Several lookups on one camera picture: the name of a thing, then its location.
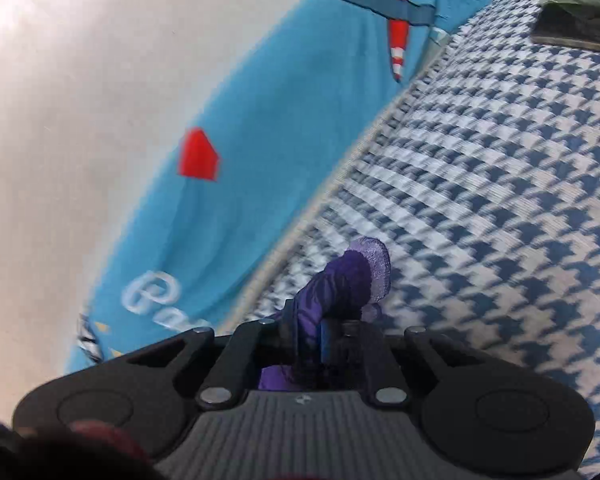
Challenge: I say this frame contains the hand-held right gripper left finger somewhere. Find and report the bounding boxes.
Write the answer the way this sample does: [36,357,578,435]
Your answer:
[122,300,301,407]

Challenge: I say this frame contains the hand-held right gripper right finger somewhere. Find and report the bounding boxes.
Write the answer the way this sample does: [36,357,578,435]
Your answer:
[320,317,481,407]

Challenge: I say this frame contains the purple floral shirt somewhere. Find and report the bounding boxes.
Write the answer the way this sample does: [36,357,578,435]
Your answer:
[257,236,392,391]

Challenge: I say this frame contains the blue printed bolster cover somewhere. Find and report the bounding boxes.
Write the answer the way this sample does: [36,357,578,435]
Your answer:
[65,0,496,376]

